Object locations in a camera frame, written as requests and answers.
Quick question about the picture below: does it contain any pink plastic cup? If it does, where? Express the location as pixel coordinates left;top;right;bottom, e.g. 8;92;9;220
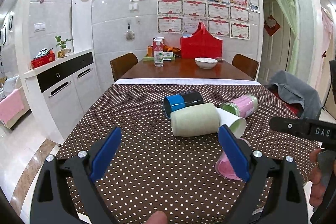
215;138;251;181

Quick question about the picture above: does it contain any white paper cup green inside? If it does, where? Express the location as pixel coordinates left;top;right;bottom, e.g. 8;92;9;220
216;108;247;138

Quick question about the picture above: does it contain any pale green cup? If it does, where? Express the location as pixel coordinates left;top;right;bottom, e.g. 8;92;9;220
170;103;221;137

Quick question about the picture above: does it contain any black blue cup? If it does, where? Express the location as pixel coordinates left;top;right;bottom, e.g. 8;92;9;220
163;92;204;118

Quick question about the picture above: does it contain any person's right hand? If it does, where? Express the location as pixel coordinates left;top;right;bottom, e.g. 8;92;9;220
309;148;336;207

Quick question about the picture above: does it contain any person's left hand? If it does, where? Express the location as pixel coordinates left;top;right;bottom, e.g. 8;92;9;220
145;211;168;224

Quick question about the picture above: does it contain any red garment on chair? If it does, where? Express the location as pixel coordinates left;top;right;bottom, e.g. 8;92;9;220
271;90;303;118

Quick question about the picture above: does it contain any grey jacket on chair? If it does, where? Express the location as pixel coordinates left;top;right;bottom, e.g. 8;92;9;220
265;71;322;119

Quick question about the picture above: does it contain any brown polka dot tablecloth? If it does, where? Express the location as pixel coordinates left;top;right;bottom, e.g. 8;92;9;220
57;84;319;223

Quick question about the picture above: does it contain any right wooden chair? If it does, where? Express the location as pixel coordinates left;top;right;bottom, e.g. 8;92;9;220
232;54;259;79

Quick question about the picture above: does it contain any wooden chair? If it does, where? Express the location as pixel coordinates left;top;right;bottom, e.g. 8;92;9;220
110;53;138;81
232;54;259;79

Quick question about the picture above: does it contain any white black sideboard cabinet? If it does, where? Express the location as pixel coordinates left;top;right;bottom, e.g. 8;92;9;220
21;50;102;145

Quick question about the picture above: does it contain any pink towel on sofa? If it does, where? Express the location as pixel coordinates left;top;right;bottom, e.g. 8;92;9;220
1;89;27;128

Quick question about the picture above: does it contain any red diamond door decoration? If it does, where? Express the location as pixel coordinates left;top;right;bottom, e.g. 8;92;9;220
264;15;281;36

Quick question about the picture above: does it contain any red tray on cabinet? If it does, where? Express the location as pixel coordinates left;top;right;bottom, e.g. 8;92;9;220
31;52;56;69

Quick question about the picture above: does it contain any white ceramic bowl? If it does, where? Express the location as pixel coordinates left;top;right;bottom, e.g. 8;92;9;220
194;57;218;69

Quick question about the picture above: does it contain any left wooden chair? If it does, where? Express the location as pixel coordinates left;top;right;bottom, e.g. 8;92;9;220
110;53;138;81

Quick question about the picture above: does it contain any small potted plant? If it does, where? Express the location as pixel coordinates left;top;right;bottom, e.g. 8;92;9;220
55;36;73;59

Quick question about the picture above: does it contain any green door curtain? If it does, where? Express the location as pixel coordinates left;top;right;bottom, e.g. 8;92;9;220
276;0;300;75

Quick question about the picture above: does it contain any red basket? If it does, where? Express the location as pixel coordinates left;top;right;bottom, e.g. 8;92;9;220
180;22;223;59

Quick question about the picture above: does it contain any spray bottle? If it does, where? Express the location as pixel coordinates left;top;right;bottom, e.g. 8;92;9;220
153;37;164;67

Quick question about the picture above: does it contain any hanging round brush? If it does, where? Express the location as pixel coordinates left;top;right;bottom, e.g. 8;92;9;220
125;23;135;40

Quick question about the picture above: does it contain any green tray on table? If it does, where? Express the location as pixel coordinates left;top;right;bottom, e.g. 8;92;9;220
142;52;175;61

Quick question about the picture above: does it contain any wall light switch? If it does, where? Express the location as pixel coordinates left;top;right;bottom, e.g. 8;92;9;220
34;23;46;32

